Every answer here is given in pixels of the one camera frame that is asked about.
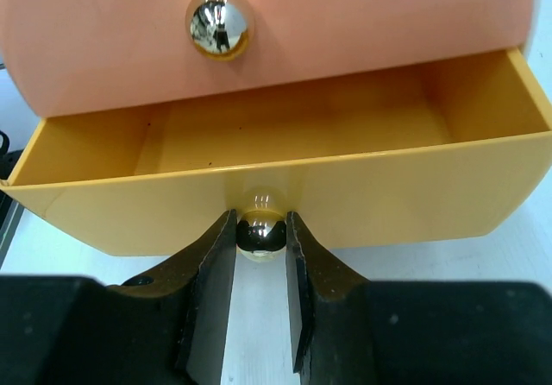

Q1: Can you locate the yellow bottom drawer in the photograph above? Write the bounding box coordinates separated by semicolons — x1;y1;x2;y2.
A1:
1;49;551;256

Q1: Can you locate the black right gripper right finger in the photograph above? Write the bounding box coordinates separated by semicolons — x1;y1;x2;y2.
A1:
285;211;378;384

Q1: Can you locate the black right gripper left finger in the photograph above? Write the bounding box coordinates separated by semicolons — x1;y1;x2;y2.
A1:
111;210;237;384

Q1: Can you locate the orange drawer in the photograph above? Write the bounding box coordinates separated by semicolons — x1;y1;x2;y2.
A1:
1;0;534;117

